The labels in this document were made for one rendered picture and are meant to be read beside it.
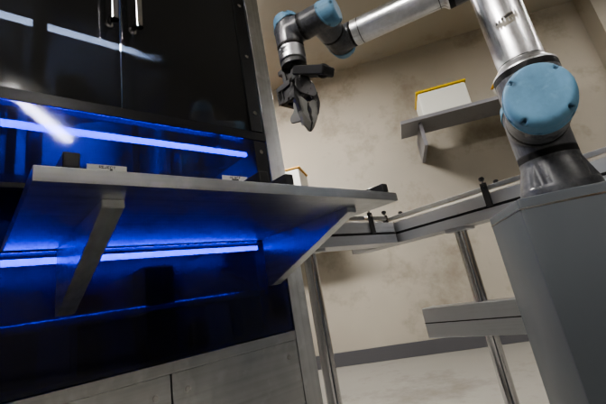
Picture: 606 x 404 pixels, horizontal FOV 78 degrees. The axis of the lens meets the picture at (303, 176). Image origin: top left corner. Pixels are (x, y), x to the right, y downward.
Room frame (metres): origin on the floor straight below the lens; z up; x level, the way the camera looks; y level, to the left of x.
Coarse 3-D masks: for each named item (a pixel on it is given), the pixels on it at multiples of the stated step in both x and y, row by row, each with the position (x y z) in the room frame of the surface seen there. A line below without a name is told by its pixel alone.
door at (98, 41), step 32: (0, 0) 0.66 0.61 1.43; (32, 0) 0.70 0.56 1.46; (64, 0) 0.74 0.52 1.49; (96, 0) 0.79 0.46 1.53; (0, 32) 0.66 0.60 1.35; (32, 32) 0.70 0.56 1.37; (64, 32) 0.75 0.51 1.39; (96, 32) 0.79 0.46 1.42; (0, 64) 0.67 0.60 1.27; (32, 64) 0.70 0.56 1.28; (64, 64) 0.75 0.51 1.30; (96, 64) 0.79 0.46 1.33; (64, 96) 0.75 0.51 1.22; (96, 96) 0.79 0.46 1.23
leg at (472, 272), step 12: (456, 228) 1.54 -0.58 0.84; (468, 228) 1.54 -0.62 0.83; (456, 240) 1.58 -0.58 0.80; (468, 240) 1.56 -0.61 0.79; (468, 252) 1.56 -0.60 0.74; (468, 264) 1.56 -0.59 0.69; (468, 276) 1.57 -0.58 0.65; (480, 276) 1.56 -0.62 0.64; (480, 288) 1.56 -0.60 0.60; (480, 300) 1.56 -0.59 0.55; (492, 336) 1.56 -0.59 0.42; (492, 348) 1.56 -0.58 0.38; (492, 360) 1.58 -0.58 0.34; (504, 360) 1.56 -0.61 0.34; (504, 372) 1.56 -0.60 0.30; (504, 384) 1.56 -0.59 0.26; (504, 396) 1.57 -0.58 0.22; (516, 396) 1.56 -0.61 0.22
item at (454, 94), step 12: (444, 84) 3.01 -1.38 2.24; (456, 84) 3.00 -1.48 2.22; (420, 96) 3.06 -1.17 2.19; (432, 96) 3.04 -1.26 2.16; (444, 96) 3.02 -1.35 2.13; (456, 96) 3.00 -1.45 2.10; (468, 96) 2.99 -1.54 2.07; (420, 108) 3.10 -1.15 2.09; (432, 108) 3.05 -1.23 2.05; (444, 108) 3.03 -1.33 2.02
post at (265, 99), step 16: (256, 0) 1.17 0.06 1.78; (256, 16) 1.16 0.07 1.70; (256, 32) 1.15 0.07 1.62; (256, 48) 1.14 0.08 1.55; (256, 64) 1.13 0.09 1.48; (256, 80) 1.13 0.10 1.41; (272, 112) 1.16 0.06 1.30; (272, 128) 1.15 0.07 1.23; (272, 144) 1.14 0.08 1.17; (272, 160) 1.14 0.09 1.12; (272, 176) 1.13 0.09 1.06; (288, 288) 1.13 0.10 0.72; (304, 304) 1.16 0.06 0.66; (304, 320) 1.15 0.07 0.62; (304, 336) 1.15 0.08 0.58; (304, 352) 1.14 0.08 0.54; (304, 368) 1.13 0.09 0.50; (304, 384) 1.13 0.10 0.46; (320, 400) 1.16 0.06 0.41
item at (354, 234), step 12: (360, 216) 1.60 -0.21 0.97; (372, 216) 1.66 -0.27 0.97; (384, 216) 1.72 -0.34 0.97; (348, 228) 1.50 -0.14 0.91; (360, 228) 1.55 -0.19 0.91; (372, 228) 1.59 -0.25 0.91; (384, 228) 1.66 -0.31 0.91; (336, 240) 1.45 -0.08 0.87; (348, 240) 1.49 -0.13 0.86; (360, 240) 1.54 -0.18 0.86; (372, 240) 1.59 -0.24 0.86; (384, 240) 1.65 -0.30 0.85; (396, 240) 1.71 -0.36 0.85
